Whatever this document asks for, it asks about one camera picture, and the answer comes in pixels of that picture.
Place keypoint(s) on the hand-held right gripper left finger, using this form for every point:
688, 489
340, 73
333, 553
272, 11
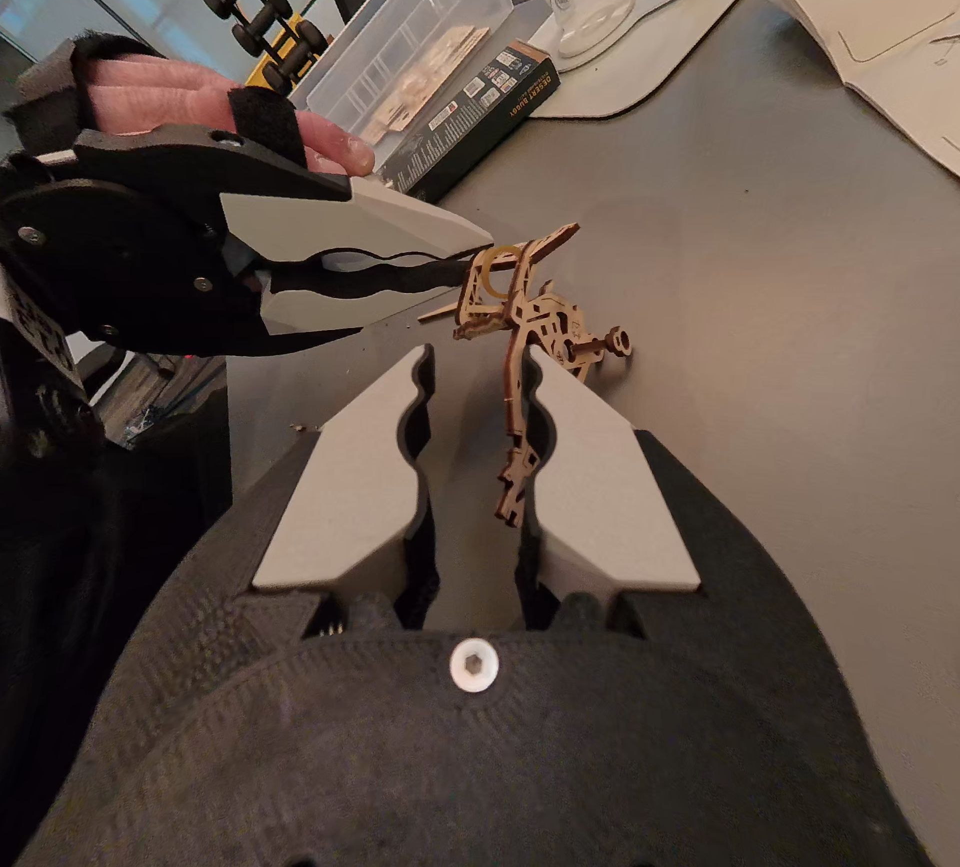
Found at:
352, 499

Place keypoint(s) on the person's left hand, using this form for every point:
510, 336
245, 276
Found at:
157, 98

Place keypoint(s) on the assembly instruction booklet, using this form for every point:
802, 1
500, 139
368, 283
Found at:
885, 19

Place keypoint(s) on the wooden model side frame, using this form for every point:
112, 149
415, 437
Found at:
551, 323

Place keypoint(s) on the black wheeled yellow cart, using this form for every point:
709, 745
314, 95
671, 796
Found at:
266, 19

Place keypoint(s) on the yellow rubber band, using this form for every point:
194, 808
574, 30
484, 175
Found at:
501, 250

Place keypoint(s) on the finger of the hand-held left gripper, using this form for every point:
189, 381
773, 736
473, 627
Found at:
352, 222
322, 312

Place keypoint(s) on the dark model kit box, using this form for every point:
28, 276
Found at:
480, 109

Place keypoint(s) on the white desk stand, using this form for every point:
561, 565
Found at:
675, 42

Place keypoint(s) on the person's dark clothing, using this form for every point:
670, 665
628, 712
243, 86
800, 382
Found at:
90, 582

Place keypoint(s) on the thin wooden stick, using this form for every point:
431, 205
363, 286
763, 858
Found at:
439, 313

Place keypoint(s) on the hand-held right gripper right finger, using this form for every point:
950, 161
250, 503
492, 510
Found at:
615, 507

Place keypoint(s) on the wooden part sheets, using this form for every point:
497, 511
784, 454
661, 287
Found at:
427, 68

